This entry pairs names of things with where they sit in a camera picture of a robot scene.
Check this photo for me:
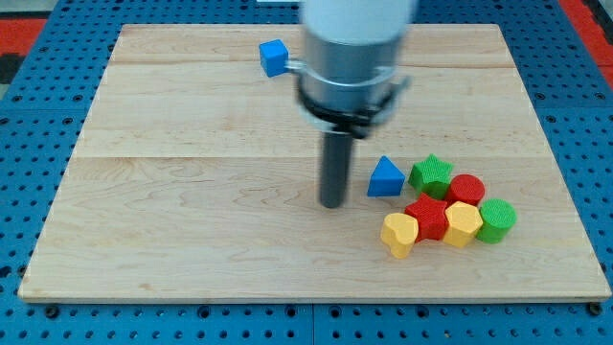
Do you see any green cylinder block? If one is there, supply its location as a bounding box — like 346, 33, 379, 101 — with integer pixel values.
476, 198, 517, 243

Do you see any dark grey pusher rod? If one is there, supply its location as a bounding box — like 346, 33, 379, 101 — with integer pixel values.
319, 132, 353, 209

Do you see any red star block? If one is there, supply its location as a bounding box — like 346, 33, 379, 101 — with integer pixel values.
404, 193, 448, 242

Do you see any yellow hexagon block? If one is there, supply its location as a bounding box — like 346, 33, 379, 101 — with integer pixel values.
443, 201, 483, 248

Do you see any light wooden board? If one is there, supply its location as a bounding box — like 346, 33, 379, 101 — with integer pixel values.
18, 24, 611, 304

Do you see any red cylinder block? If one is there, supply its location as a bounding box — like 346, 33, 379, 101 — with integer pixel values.
444, 174, 486, 206

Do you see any blue cube block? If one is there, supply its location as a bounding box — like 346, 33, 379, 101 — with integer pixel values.
259, 39, 289, 78

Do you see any blue triangle block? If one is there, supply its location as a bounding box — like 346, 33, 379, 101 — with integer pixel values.
367, 155, 405, 197

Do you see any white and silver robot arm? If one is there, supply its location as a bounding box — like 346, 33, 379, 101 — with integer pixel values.
285, 0, 419, 139

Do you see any yellow heart block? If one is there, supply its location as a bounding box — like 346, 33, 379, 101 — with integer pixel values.
380, 213, 419, 259

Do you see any green star block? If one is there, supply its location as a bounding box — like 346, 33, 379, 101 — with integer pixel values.
408, 153, 454, 200

